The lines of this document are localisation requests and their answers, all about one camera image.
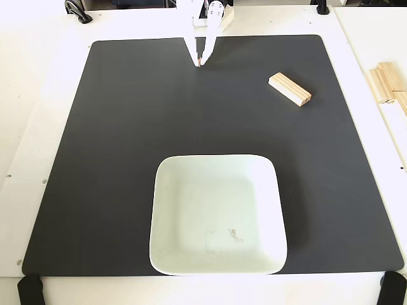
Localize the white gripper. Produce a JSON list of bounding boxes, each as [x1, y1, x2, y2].
[[177, 0, 226, 68]]

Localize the grooved wooden block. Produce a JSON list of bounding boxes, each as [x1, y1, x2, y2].
[[268, 72, 312, 108]]

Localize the white square plate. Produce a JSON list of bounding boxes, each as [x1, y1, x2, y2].
[[148, 154, 288, 276]]

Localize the pale wooden block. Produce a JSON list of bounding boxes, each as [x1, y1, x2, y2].
[[377, 61, 407, 93], [368, 68, 397, 105], [393, 91, 407, 116]]

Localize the black table clamp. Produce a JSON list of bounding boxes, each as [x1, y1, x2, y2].
[[64, 0, 93, 25], [377, 271, 407, 305], [17, 274, 45, 305], [313, 0, 330, 15]]

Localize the black rubber mat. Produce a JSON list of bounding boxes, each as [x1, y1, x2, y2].
[[21, 34, 405, 277]]

